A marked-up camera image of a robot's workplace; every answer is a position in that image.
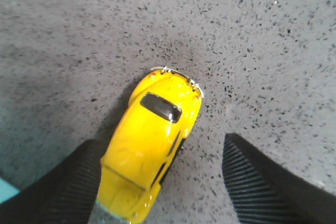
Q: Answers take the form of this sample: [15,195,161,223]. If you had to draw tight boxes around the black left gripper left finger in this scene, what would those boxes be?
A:
[1,139,101,223]

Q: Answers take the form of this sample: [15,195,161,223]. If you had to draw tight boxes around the yellow toy beetle car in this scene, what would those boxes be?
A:
[97,66,204,223]

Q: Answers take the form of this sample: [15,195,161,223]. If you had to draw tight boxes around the light blue storage box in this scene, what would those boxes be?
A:
[0,177,20,204]

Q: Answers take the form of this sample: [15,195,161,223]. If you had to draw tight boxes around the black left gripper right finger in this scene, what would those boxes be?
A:
[222,133,335,223]

